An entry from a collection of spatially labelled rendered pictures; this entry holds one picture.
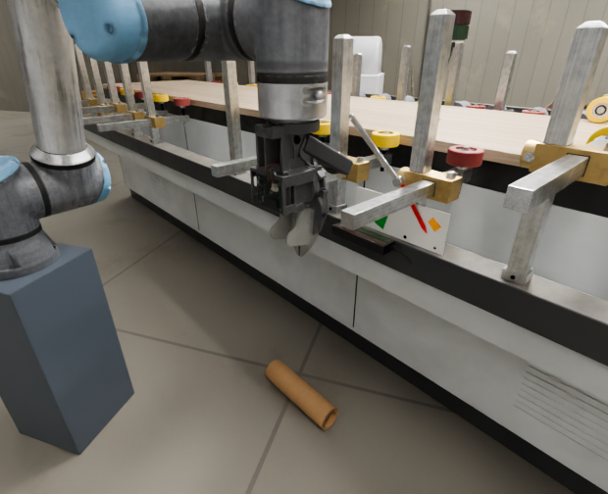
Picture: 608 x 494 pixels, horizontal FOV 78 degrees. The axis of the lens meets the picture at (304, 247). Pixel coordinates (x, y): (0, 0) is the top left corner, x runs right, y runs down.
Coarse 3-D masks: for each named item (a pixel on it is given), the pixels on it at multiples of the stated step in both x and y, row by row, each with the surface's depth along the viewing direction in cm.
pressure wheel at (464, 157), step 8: (448, 152) 88; (456, 152) 86; (464, 152) 85; (472, 152) 85; (480, 152) 85; (448, 160) 88; (456, 160) 86; (464, 160) 85; (472, 160) 85; (480, 160) 86; (464, 168) 89
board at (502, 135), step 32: (192, 96) 200; (224, 96) 200; (256, 96) 200; (352, 96) 200; (352, 128) 119; (384, 128) 114; (448, 128) 114; (480, 128) 114; (512, 128) 114; (544, 128) 114; (512, 160) 87
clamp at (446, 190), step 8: (408, 168) 86; (408, 176) 84; (416, 176) 83; (424, 176) 82; (432, 176) 80; (440, 176) 80; (456, 176) 80; (408, 184) 85; (440, 184) 79; (448, 184) 78; (456, 184) 79; (440, 192) 80; (448, 192) 78; (456, 192) 81; (440, 200) 80; (448, 200) 79
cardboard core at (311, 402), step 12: (276, 360) 141; (276, 372) 136; (288, 372) 135; (276, 384) 136; (288, 384) 131; (300, 384) 130; (288, 396) 131; (300, 396) 127; (312, 396) 126; (300, 408) 127; (312, 408) 123; (324, 408) 122; (336, 408) 123; (324, 420) 120
